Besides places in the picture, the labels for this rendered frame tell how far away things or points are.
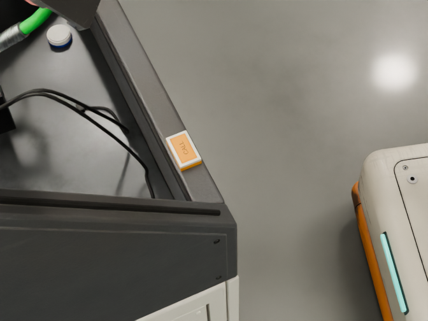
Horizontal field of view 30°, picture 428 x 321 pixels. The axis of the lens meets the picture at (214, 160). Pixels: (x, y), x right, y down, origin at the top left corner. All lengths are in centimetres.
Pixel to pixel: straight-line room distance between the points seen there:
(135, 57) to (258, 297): 97
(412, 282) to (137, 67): 85
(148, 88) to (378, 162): 86
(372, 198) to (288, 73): 62
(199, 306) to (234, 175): 100
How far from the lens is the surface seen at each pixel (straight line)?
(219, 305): 121
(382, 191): 183
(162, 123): 108
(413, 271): 175
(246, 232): 206
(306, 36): 243
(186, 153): 104
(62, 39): 134
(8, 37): 92
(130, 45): 117
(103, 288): 99
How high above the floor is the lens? 184
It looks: 58 degrees down
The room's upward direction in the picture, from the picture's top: 3 degrees counter-clockwise
